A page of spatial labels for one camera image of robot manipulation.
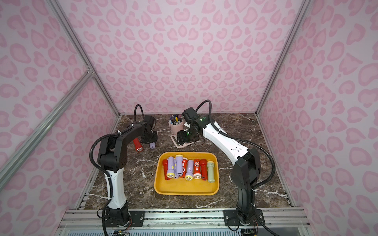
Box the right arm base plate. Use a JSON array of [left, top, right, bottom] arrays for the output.
[[223, 209, 265, 226]]

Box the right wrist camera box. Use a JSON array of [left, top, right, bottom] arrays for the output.
[[182, 107, 200, 124]]

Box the aluminium front rail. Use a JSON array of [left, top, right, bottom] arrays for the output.
[[56, 207, 314, 236]]

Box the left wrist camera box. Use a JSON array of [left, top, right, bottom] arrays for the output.
[[144, 115, 156, 130]]

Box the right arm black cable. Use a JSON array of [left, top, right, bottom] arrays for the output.
[[195, 99, 276, 189]]

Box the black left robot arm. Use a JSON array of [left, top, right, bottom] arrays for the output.
[[97, 121, 158, 221]]

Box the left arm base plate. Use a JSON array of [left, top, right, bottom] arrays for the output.
[[103, 208, 145, 228]]

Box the pink calculator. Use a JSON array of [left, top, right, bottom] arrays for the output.
[[170, 135, 194, 149]]

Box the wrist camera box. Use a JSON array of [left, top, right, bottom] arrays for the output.
[[182, 107, 200, 124], [144, 115, 156, 130]]

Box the pale green flashlight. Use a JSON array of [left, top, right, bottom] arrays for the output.
[[207, 161, 215, 183]]

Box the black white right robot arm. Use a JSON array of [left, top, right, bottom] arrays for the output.
[[184, 115, 261, 225]]

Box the pink metal pen bucket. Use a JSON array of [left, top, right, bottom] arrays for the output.
[[168, 114, 184, 135]]

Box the yellow plastic tray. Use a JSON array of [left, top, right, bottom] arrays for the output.
[[154, 152, 220, 196]]

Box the plain red flashlight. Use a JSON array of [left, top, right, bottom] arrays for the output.
[[199, 159, 208, 181]]

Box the purple flashlight group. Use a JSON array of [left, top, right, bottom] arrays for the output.
[[185, 160, 194, 181]]

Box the red white flashlight emblem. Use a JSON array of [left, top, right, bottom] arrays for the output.
[[193, 159, 202, 180]]

